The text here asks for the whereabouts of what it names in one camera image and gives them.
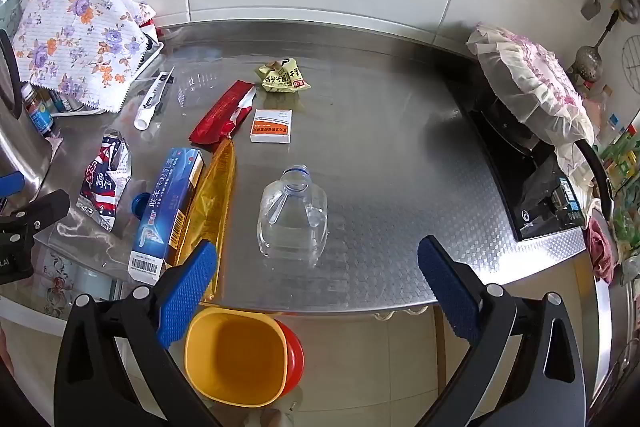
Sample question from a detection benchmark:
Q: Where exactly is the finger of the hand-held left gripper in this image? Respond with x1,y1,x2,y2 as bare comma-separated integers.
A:
0,173,25,198
0,189,71,253

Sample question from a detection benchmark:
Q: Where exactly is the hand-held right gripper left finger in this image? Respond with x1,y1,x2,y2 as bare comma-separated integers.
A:
54,239,222,427

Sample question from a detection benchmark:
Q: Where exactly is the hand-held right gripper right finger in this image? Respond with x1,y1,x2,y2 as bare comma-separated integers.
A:
417,234,587,427

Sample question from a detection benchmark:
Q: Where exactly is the striped snack bag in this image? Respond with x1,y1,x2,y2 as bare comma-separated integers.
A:
76,130,132,232

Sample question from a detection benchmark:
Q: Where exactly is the yellow plastic bin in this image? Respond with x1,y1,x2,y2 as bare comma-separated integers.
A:
184,307,290,407

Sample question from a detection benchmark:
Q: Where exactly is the clear plastic bottle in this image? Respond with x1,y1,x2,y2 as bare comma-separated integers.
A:
256,164,329,269

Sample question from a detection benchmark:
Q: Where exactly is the orange white medicine box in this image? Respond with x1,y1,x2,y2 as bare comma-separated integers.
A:
249,109,294,144

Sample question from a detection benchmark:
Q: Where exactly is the stainless steel cooker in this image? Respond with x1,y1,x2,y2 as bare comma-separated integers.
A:
0,27,56,208

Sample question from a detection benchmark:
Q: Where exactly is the clear plastic bag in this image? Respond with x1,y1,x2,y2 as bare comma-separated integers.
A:
47,207,146,273

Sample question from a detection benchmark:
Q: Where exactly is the brown medicine bottle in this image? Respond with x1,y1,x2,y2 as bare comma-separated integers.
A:
21,84,57,138

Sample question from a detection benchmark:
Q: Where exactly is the blue toothpaste box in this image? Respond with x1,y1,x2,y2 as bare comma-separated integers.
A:
128,148,206,284

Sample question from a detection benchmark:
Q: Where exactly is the red plastic basin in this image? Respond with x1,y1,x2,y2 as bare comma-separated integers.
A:
272,318,306,397

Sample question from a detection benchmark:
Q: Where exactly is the black gas stove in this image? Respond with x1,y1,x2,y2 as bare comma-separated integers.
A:
452,82,596,243

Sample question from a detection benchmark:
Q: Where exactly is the red cloth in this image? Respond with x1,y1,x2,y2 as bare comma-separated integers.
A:
586,217,617,283

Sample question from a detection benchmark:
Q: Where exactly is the white toothpaste tube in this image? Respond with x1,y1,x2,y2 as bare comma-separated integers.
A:
134,67,176,131

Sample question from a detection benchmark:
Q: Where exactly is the floral print cloth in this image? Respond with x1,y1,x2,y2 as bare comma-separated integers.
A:
11,0,157,115

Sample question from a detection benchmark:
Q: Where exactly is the red snack wrapper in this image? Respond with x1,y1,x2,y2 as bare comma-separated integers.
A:
188,80,257,146

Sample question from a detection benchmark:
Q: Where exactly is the clear plastic wrapper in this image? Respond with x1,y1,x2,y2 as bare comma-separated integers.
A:
175,72,221,108

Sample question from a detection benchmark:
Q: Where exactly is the green printed bag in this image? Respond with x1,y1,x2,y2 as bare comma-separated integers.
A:
600,127,640,258

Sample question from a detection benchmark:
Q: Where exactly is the pink lace pot cover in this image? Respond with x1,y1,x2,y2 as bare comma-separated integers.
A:
466,23,596,188

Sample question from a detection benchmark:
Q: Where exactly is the yellow snack wrapper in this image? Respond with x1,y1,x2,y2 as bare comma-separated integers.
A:
257,58,312,94

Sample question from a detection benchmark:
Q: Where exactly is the metal skimmer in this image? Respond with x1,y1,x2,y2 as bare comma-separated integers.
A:
574,9,621,82

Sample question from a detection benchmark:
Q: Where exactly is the metal ladle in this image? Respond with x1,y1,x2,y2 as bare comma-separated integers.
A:
612,0,640,25

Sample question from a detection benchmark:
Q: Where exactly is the round wire rack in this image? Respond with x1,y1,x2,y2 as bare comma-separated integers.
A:
620,34,640,82

